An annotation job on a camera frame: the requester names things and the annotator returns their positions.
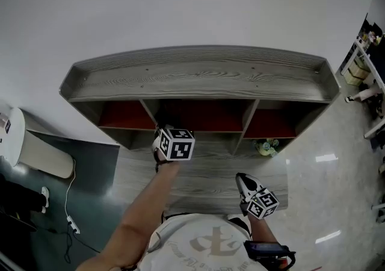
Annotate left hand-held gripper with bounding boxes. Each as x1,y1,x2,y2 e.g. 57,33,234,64
152,125,196,162

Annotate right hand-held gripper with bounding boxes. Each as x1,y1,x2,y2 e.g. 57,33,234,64
235,173,280,221

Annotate grey wooden desk hutch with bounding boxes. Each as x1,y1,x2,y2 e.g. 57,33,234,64
58,44,342,159

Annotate person's left forearm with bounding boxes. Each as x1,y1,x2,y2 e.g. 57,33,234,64
75,161,181,271

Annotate person's right forearm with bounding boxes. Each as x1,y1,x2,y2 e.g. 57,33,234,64
248,215,276,245

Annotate grey wood-grain table top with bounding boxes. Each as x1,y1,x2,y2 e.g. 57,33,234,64
112,140,289,216

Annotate long white office desk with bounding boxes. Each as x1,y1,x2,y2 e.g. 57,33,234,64
339,37,385,140

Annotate black computer monitor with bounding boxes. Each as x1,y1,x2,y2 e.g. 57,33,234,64
360,13,384,39

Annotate potted flowers in white pot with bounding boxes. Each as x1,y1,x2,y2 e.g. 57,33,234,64
254,139,280,158

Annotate black wrist-mounted device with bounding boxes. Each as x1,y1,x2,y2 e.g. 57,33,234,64
242,240,297,264

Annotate person's white printed t-shirt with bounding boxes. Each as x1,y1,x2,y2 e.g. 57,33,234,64
140,213,289,271

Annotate white power strip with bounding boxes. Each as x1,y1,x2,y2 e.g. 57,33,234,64
66,216,81,234

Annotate stack of cardboard boxes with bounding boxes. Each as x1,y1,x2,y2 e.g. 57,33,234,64
342,58,371,86

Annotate dark table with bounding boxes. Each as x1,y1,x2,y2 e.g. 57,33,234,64
0,212,39,232

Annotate white power cable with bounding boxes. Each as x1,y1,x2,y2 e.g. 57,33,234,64
64,158,76,219

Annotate white round pedestal table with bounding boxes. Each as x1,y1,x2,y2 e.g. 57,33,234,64
0,107,76,179

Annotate black floor cable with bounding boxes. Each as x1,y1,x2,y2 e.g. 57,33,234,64
35,227,102,264

